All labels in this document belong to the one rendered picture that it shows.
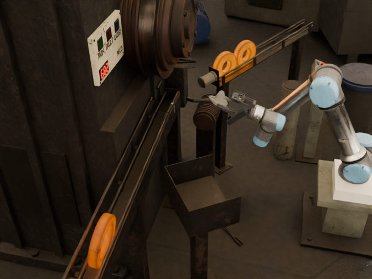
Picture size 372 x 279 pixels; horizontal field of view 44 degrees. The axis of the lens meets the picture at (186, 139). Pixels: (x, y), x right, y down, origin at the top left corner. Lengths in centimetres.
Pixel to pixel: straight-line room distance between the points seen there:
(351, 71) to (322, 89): 125
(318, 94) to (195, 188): 63
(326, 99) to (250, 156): 115
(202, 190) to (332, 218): 87
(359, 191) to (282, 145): 76
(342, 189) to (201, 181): 75
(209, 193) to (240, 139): 132
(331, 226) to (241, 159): 76
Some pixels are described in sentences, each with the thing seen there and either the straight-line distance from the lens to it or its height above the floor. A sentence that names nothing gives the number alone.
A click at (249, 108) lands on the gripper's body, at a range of 214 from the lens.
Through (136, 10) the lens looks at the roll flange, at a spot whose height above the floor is 124.
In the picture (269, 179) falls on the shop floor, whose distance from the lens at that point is 287.
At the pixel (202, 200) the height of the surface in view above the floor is 60.
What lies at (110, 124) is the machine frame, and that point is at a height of 87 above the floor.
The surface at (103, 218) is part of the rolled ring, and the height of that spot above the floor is 77.
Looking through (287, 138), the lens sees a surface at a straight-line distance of 292.
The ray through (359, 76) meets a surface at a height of 43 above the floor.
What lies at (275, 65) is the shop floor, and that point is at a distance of 409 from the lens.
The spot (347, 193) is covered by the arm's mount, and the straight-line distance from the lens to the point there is 235.
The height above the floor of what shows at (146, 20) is 121.
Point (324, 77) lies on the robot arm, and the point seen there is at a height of 95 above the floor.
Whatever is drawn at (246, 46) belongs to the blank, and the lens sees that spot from 259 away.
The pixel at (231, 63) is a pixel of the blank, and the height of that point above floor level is 71.
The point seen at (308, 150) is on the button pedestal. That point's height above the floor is 6.
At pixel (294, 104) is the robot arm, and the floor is 73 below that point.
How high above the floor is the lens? 189
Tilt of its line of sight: 37 degrees down
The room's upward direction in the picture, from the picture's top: 1 degrees counter-clockwise
